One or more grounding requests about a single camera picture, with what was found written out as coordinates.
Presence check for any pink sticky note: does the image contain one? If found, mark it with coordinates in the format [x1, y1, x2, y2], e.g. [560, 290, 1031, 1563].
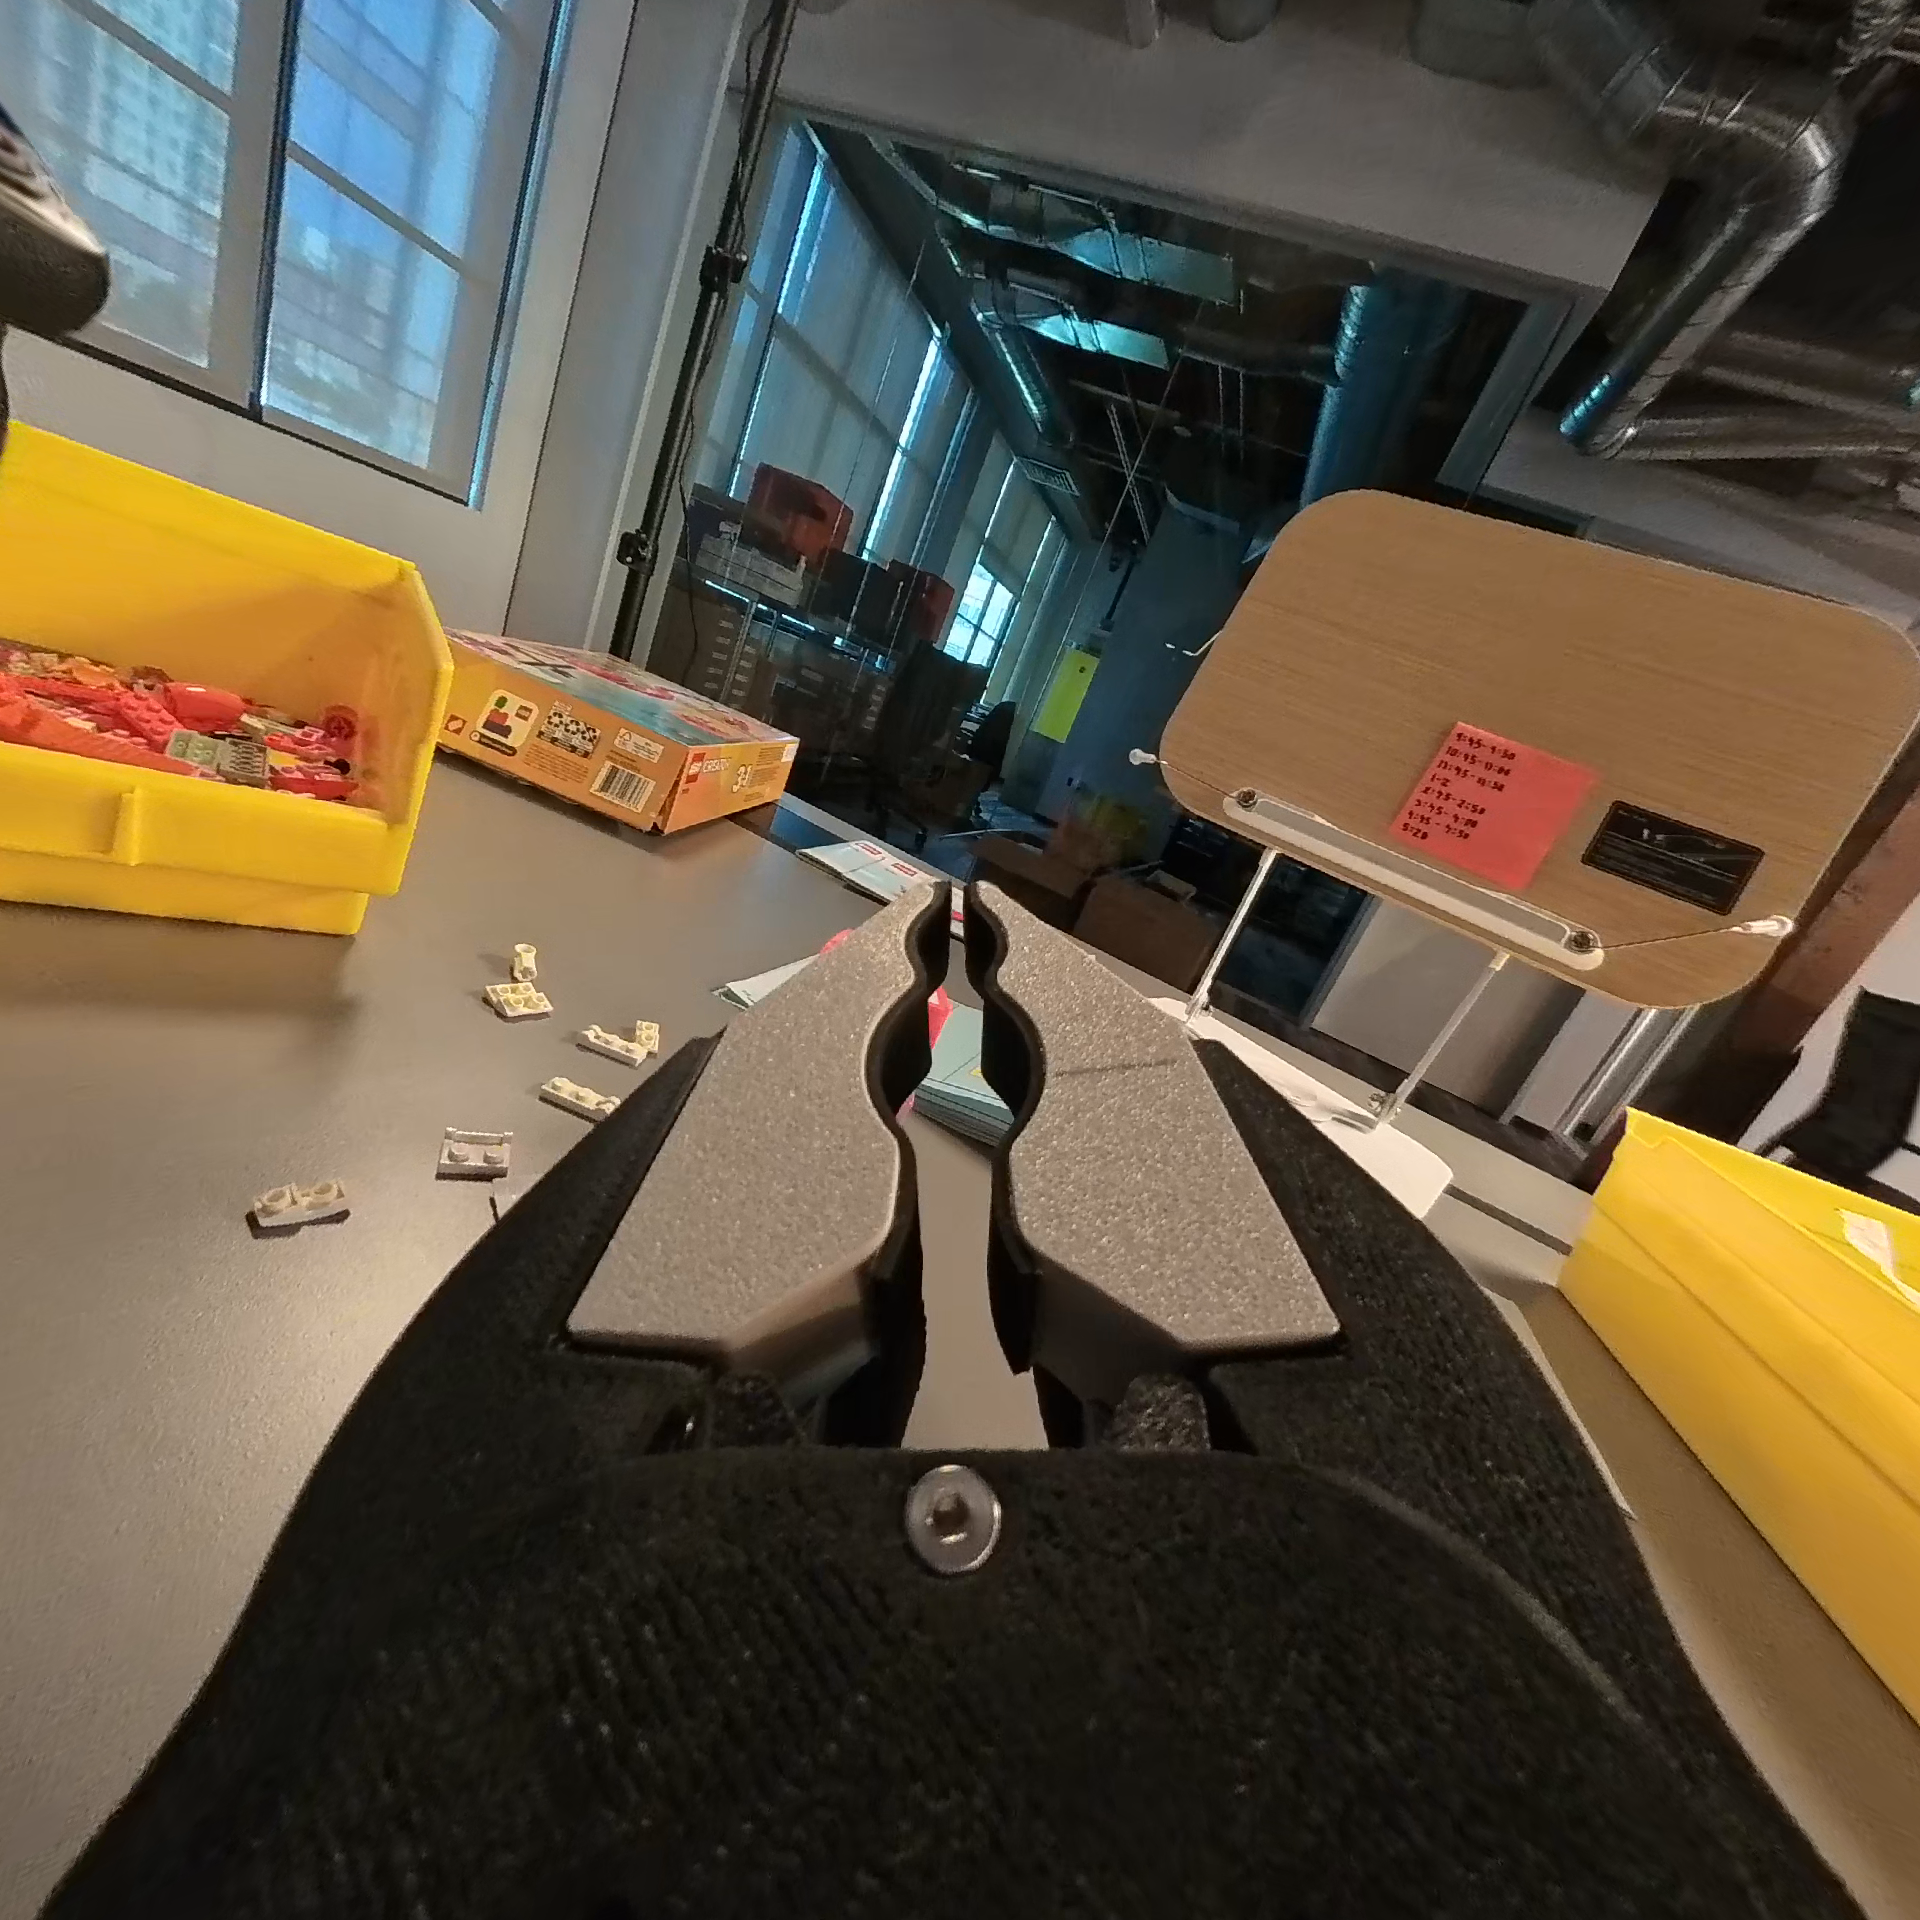
[1389, 722, 1598, 893]

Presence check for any shelf with storage boxes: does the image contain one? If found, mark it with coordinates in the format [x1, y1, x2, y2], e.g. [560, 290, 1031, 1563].
[679, 462, 965, 753]

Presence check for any brown cardboard box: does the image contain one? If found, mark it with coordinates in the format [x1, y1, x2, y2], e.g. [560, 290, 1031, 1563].
[972, 828, 1219, 985]

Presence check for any black office chair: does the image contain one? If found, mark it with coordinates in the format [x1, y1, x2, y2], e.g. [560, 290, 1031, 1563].
[1752, 988, 1920, 1205]

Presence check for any black stand pole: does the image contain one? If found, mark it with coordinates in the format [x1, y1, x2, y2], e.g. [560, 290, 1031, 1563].
[613, 0, 799, 666]

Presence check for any toy set cardboard box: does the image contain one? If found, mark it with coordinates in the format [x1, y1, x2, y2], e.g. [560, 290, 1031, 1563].
[439, 629, 801, 837]

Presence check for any wooden book stand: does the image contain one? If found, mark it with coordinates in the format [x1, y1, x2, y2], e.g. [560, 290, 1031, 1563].
[1147, 490, 1920, 1221]

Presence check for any heap of toy bricks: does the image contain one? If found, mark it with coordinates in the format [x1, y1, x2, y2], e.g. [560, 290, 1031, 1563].
[0, 638, 379, 809]

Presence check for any metal ceiling duct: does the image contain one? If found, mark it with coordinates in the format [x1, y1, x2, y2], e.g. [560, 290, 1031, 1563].
[1523, 0, 1920, 462]

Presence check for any row of small pale bricks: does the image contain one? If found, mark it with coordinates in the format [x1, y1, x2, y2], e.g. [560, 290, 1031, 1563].
[250, 940, 663, 1236]

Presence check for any yellow plastic bin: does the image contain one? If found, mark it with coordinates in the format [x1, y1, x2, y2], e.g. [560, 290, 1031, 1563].
[1557, 1109, 1920, 1724]
[0, 424, 455, 935]

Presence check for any white instruction booklet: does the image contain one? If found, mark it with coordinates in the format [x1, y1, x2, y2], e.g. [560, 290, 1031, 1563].
[797, 838, 941, 907]

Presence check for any pale instruction sheet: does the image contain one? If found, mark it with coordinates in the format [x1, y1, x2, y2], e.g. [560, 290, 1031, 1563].
[711, 928, 865, 1019]

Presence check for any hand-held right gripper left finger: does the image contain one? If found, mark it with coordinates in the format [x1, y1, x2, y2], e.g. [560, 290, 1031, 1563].
[567, 882, 954, 1406]

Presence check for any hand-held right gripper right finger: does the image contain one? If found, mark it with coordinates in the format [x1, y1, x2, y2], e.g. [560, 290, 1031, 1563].
[960, 882, 1341, 1406]

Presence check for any blue instruction booklet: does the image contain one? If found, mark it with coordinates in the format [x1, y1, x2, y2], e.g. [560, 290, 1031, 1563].
[910, 992, 1027, 1146]

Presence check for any window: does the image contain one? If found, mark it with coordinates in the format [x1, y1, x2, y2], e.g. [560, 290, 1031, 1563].
[0, 0, 576, 508]

